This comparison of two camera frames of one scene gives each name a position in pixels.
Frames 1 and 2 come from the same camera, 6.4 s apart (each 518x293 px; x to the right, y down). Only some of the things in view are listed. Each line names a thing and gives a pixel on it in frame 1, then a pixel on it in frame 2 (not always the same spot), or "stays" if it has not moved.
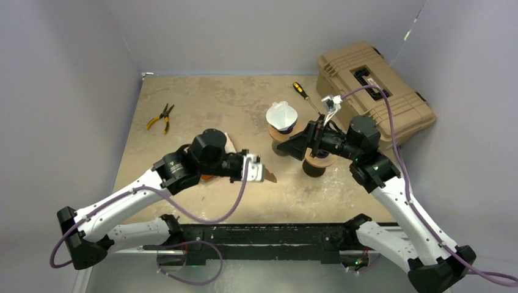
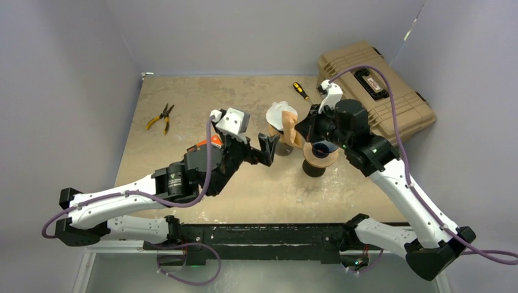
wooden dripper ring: (319, 162) stays
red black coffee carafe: (311, 171) stays
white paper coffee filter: (281, 115) stays
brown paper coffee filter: (269, 176) -> (289, 119)
